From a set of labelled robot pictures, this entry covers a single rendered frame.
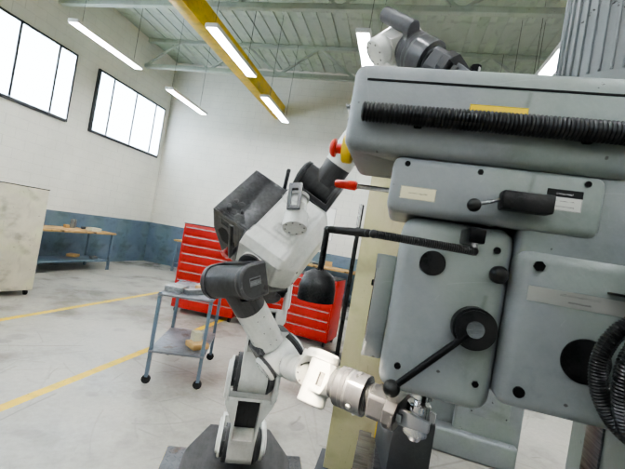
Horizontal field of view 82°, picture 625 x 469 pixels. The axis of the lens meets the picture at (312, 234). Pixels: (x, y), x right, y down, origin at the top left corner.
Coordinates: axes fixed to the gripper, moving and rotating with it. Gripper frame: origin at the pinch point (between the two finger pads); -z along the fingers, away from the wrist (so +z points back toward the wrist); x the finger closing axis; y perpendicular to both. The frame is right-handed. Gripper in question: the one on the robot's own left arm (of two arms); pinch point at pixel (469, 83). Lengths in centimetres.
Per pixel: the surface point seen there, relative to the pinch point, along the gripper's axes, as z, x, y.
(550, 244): -32.8, 4.2, -15.4
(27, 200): 487, -64, -392
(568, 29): -6.2, -6.4, 17.4
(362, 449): -34, -34, -101
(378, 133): -2.9, 19.3, -17.6
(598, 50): -15.0, -1.8, 14.3
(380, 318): -22, 8, -46
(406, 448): -42, -28, -83
